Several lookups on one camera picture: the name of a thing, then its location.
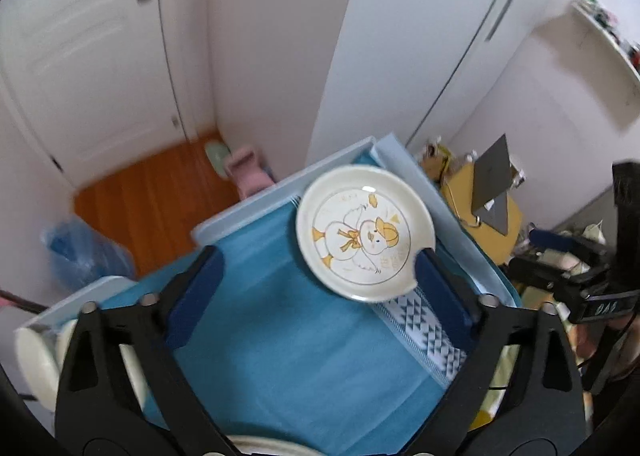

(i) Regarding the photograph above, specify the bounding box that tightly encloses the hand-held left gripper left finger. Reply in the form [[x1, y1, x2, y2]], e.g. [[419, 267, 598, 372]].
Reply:
[[54, 245, 236, 456]]

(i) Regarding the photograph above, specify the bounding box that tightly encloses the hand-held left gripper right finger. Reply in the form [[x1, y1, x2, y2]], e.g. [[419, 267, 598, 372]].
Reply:
[[400, 250, 587, 456]]

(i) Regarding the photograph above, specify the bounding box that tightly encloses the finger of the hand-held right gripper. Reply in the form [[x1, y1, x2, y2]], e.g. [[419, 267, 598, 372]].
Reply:
[[529, 229, 608, 262], [509, 256, 608, 294]]

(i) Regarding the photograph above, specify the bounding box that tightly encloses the duck print cream plate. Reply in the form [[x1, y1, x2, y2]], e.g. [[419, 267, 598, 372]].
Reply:
[[296, 165, 437, 303]]

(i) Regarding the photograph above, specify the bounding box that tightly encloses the stack of cream plates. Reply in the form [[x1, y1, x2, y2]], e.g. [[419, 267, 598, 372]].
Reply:
[[227, 434, 326, 456]]

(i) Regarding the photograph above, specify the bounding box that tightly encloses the grey laptop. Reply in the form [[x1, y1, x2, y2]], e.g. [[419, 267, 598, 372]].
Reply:
[[470, 133, 513, 234]]

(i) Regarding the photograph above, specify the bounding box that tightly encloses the yellow round table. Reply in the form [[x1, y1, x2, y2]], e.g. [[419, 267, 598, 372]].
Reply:
[[440, 163, 523, 267]]

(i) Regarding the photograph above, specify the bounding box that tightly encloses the blue patterned tablecloth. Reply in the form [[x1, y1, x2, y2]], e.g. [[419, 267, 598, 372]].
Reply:
[[95, 151, 501, 456]]

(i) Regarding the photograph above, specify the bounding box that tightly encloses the blue plastic bag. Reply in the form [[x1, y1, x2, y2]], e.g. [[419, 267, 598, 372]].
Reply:
[[41, 216, 136, 292]]

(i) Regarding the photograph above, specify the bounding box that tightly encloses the pink stool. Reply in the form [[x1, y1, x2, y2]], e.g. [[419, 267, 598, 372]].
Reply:
[[224, 146, 276, 199]]

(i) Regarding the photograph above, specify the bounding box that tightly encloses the brown paper bag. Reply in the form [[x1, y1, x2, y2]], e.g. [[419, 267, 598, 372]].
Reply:
[[420, 139, 453, 182]]

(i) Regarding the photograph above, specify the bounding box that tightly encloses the green slipper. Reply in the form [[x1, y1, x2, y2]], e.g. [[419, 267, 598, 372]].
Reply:
[[204, 139, 233, 179]]

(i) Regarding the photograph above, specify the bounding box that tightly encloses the black tripod leg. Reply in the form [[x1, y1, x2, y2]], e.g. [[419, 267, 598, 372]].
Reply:
[[0, 290, 46, 313]]

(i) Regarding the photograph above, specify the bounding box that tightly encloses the white wardrobe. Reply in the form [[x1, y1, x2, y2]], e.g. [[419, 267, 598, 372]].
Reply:
[[305, 0, 640, 152]]

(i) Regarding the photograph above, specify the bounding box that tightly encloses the white panel door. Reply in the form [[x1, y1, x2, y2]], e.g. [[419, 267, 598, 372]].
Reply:
[[0, 0, 216, 187]]

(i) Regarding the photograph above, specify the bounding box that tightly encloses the white wall shelf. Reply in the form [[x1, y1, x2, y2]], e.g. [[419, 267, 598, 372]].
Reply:
[[570, 0, 640, 84]]

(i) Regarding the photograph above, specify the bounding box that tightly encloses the grey wardrobe handle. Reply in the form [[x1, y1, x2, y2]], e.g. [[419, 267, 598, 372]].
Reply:
[[484, 0, 517, 42]]

